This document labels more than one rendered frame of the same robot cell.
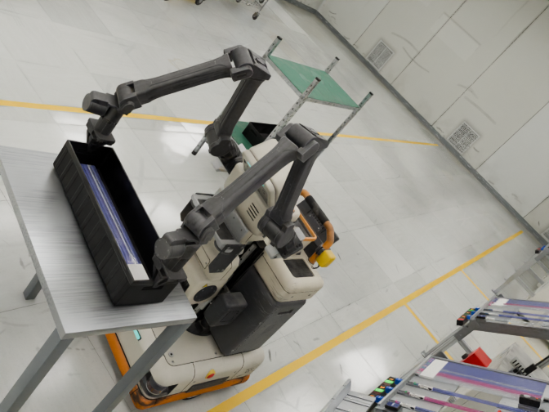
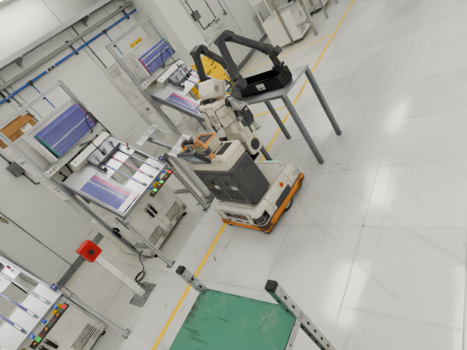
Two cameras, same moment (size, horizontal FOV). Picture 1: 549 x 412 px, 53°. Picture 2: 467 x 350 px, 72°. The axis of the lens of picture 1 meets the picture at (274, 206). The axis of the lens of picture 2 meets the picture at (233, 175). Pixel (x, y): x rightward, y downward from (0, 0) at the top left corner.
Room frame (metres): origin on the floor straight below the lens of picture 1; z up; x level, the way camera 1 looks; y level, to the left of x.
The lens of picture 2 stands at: (4.27, 1.14, 1.78)
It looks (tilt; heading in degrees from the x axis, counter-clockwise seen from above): 28 degrees down; 210
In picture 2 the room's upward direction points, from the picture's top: 38 degrees counter-clockwise
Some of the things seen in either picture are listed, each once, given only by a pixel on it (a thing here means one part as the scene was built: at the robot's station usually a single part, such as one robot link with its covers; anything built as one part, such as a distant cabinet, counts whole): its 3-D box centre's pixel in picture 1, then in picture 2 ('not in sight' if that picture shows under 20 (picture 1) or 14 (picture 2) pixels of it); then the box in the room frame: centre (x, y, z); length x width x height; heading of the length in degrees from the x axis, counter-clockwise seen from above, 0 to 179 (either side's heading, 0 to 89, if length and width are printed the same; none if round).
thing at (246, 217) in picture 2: not in sight; (235, 215); (2.33, -0.19, 0.23); 0.41 x 0.02 x 0.08; 59
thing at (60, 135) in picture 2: not in sight; (66, 130); (1.86, -1.39, 1.52); 0.51 x 0.13 x 0.27; 159
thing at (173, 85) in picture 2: not in sight; (197, 113); (0.58, -0.82, 0.65); 1.01 x 0.73 x 1.29; 69
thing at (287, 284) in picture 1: (245, 267); (226, 167); (2.12, -0.09, 0.59); 0.55 x 0.34 x 0.83; 59
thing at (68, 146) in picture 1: (113, 218); (261, 82); (1.41, 0.35, 0.86); 0.57 x 0.17 x 0.11; 59
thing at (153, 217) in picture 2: not in sight; (140, 216); (1.88, -1.53, 0.31); 0.70 x 0.65 x 0.62; 159
